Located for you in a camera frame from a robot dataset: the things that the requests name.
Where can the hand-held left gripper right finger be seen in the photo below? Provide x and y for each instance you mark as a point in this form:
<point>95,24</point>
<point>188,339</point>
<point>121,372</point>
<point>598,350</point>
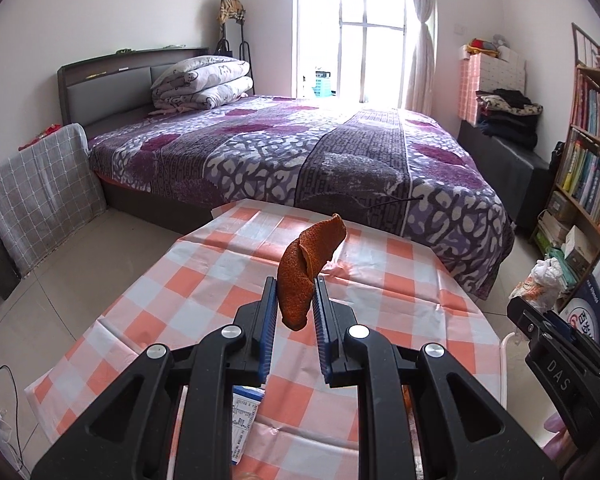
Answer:
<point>322,330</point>

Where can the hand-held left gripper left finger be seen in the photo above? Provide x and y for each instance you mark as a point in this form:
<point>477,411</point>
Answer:
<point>267,330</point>

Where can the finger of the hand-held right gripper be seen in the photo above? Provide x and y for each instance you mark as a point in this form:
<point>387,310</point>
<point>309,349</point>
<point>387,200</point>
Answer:
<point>560,322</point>
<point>525,315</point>

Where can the white plastic bin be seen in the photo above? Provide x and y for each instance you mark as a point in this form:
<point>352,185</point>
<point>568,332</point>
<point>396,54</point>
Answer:
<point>503,370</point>

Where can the orange peel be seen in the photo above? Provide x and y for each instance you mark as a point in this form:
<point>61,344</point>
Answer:
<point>305,270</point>

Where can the white plastic bag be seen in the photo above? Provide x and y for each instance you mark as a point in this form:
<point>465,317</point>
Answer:
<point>540,280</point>

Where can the small white box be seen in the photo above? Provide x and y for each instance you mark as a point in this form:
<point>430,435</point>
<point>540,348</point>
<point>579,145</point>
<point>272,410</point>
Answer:
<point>577,247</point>

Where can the flat blue box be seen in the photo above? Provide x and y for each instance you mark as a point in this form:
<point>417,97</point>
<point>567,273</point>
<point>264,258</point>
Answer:
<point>245,415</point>

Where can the orange white checked tablecloth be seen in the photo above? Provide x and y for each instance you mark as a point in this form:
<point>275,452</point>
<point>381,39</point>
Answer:
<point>180,300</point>

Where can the row of thick books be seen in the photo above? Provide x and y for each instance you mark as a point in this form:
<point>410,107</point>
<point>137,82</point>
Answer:
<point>590,185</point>

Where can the dark storage bench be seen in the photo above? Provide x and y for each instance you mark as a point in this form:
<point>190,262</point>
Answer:
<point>510,170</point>

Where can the purple patterned bedspread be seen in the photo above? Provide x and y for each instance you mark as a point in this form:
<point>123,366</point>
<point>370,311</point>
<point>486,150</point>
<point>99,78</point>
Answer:
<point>280,150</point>

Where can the wooden bookshelf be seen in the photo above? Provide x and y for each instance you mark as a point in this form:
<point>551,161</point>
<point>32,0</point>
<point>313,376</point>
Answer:
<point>595,137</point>

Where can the pile of dark clothes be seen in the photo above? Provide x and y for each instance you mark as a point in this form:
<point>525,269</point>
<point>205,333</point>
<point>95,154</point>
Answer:
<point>510,112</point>

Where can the row of thin books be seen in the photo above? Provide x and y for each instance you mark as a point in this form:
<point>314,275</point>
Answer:
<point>597,105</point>

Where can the pink drawer cabinet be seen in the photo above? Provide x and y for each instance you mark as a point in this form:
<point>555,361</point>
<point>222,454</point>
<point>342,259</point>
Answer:
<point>490,75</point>

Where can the green basket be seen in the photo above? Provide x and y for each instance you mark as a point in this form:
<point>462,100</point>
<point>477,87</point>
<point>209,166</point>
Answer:
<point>322,85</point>

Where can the folded floral quilt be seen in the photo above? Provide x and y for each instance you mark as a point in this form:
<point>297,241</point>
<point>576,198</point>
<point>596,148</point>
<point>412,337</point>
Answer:
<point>205,80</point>

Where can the grey checked cloth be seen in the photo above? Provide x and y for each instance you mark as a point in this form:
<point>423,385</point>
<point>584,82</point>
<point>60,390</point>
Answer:
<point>40,185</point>

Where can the red yellow soft toy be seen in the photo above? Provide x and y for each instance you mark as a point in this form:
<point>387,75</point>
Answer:
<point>480,46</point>

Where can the window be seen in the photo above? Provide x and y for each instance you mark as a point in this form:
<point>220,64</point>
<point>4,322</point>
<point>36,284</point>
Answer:
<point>375,60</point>

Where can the black coat rack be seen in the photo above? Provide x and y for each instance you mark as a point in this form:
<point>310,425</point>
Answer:
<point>245,55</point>

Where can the white curtain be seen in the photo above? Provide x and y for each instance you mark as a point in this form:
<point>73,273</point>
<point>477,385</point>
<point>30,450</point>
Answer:
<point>422,35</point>

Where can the red cloth item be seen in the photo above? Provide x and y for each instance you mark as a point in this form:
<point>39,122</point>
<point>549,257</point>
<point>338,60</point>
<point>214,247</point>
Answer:
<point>42,132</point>

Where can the dark bed frame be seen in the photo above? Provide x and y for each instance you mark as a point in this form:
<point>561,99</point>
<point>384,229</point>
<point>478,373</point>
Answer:
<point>105,95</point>

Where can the white wall socket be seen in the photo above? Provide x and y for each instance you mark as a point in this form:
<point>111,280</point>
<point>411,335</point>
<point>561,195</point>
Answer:
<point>460,26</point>

